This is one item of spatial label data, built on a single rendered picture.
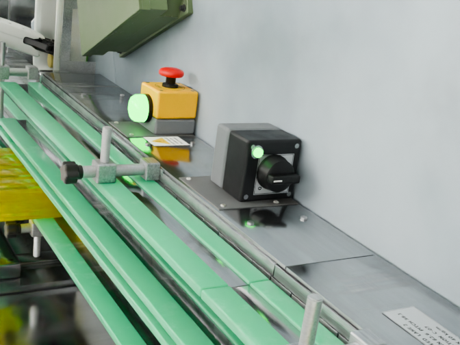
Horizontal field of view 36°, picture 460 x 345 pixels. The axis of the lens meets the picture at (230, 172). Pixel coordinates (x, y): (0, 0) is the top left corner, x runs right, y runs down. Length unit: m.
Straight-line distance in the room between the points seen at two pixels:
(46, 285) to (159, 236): 0.53
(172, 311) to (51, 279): 0.54
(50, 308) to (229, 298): 0.60
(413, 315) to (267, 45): 0.44
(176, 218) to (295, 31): 0.28
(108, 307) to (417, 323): 0.47
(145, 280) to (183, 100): 0.36
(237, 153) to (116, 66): 0.64
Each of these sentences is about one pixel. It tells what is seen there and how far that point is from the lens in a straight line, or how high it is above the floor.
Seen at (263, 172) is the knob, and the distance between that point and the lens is 0.85.
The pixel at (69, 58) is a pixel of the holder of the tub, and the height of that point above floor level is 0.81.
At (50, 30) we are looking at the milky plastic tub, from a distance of 1.71.
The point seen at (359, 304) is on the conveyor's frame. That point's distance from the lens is 0.68.
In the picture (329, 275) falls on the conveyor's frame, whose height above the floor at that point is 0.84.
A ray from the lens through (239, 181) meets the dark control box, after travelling 0.87.
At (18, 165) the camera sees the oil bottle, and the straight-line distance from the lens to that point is 1.33.
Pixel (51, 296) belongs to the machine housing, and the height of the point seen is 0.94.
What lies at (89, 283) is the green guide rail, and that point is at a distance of 1.05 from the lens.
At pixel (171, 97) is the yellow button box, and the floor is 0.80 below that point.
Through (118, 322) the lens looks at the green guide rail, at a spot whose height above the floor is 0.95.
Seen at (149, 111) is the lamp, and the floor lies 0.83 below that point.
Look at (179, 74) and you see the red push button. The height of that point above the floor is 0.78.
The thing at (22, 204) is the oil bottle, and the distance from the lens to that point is 1.22.
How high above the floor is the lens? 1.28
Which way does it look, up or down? 30 degrees down
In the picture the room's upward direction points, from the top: 93 degrees counter-clockwise
